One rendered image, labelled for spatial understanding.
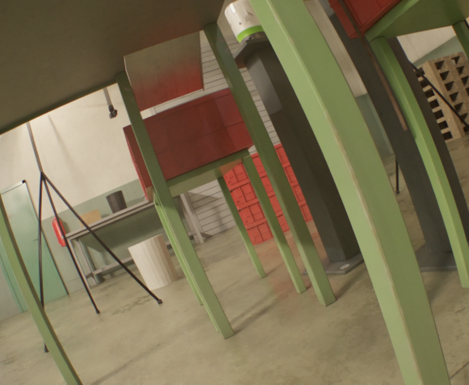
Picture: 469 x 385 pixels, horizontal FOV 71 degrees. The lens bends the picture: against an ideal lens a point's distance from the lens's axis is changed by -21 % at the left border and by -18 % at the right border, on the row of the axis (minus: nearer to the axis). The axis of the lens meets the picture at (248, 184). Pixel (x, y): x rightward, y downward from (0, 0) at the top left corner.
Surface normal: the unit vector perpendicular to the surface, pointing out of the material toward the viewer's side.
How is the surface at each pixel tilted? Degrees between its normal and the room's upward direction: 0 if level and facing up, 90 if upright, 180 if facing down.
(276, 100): 90
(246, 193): 90
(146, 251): 93
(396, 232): 90
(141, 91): 150
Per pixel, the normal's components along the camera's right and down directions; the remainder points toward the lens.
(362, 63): -0.83, 0.34
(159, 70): 0.45, 0.74
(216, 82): 0.23, -0.12
